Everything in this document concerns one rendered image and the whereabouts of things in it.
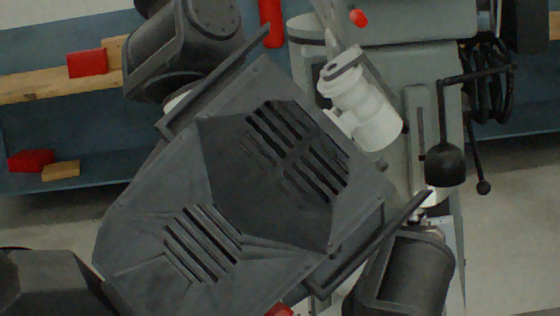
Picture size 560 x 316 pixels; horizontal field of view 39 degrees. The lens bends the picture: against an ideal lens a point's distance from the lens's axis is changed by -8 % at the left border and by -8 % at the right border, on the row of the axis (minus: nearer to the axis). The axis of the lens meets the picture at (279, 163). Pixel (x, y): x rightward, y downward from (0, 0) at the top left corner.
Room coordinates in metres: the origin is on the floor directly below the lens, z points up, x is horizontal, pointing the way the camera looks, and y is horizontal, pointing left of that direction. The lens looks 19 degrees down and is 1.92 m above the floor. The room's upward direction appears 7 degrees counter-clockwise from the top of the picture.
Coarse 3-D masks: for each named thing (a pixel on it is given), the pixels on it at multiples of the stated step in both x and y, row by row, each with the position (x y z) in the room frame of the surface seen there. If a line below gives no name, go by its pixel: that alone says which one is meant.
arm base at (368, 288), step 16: (400, 240) 0.96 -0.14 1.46; (416, 240) 0.95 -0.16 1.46; (432, 240) 0.95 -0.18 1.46; (384, 256) 0.93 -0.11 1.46; (448, 256) 0.94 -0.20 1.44; (384, 272) 0.91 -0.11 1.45; (368, 288) 0.88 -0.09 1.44; (368, 304) 0.85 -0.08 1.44; (384, 304) 0.85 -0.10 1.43; (400, 304) 0.85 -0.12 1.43
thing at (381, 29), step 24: (336, 0) 1.36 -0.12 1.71; (360, 0) 1.35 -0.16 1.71; (384, 0) 1.35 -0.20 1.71; (408, 0) 1.35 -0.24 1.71; (432, 0) 1.35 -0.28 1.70; (456, 0) 1.35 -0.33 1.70; (336, 24) 1.41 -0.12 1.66; (384, 24) 1.35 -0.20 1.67; (408, 24) 1.35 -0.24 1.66; (432, 24) 1.35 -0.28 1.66; (456, 24) 1.35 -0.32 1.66
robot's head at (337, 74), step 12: (360, 48) 1.04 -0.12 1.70; (336, 60) 1.05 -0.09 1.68; (348, 60) 1.03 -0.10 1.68; (360, 60) 1.02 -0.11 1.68; (324, 72) 1.04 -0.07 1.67; (336, 72) 1.02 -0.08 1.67; (348, 72) 1.02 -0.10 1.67; (372, 72) 1.03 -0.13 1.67; (324, 84) 1.03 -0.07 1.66; (336, 84) 1.02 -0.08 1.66; (348, 84) 1.01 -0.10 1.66; (384, 84) 1.03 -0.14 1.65; (396, 96) 1.04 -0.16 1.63
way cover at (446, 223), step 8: (440, 216) 1.84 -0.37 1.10; (448, 216) 1.84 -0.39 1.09; (432, 224) 1.83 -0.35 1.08; (440, 224) 1.83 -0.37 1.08; (448, 224) 1.83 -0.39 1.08; (448, 240) 1.81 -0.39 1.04; (456, 248) 1.80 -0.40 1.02; (456, 256) 1.79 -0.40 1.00; (456, 264) 1.78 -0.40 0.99; (456, 272) 1.77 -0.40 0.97; (456, 280) 1.76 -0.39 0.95; (448, 288) 1.75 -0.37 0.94; (456, 288) 1.74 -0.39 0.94; (336, 296) 1.76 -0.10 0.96; (448, 296) 1.73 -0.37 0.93; (456, 296) 1.73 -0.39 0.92; (448, 304) 1.72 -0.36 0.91; (456, 304) 1.72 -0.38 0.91; (448, 312) 1.70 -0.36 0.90; (456, 312) 1.70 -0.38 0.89; (464, 312) 1.70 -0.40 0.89
